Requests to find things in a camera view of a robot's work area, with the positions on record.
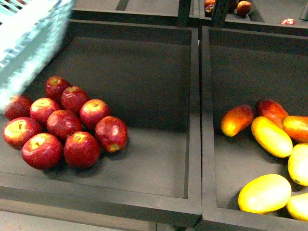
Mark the light blue plastic basket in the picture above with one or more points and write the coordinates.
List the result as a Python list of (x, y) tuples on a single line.
[(31, 32)]

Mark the dark red mango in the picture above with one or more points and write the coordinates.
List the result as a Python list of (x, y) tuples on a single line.
[(272, 110)]

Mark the yellow mango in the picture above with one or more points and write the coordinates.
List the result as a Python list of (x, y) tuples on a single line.
[(271, 137), (265, 194), (297, 206), (298, 164)]

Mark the black apple tray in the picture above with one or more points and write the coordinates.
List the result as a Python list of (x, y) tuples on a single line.
[(149, 77)]

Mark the red apple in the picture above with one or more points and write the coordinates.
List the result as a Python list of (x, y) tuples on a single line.
[(55, 86), (63, 123), (19, 106), (73, 98), (42, 151), (81, 150), (18, 131), (42, 108), (92, 112), (112, 134)]

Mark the black display stand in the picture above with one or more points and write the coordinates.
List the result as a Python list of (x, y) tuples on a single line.
[(274, 16)]

